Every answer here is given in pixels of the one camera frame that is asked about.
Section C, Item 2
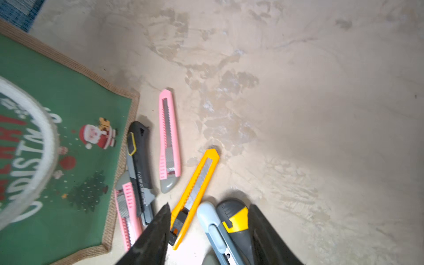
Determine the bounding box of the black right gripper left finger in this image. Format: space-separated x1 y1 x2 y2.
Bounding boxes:
117 203 171 265

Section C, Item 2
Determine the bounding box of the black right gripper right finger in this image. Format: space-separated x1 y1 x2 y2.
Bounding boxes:
248 204 303 265

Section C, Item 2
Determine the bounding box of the pink utility knife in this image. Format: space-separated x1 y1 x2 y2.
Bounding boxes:
114 171 142 252
159 89 182 193

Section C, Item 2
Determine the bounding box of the green Christmas burlap tote bag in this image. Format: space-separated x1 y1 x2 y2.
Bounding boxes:
1 21 140 265

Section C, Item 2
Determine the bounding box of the black grey utility knife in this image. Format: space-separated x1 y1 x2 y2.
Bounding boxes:
127 121 156 226

